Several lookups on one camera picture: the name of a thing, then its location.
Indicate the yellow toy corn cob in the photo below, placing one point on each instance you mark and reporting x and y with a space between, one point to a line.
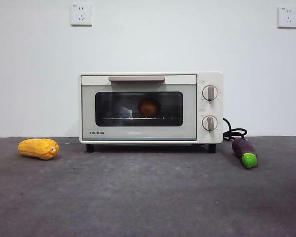
35 148

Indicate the cream white toaster oven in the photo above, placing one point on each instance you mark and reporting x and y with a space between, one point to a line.
212 108

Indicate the purple toy eggplant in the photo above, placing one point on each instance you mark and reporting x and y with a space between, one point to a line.
243 149

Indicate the white wall socket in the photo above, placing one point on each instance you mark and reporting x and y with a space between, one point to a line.
287 17
81 14

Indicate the brown round potato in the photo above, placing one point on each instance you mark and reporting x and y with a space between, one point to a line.
149 107

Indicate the beige round oven knob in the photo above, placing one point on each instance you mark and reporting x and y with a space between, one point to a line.
210 123
210 93

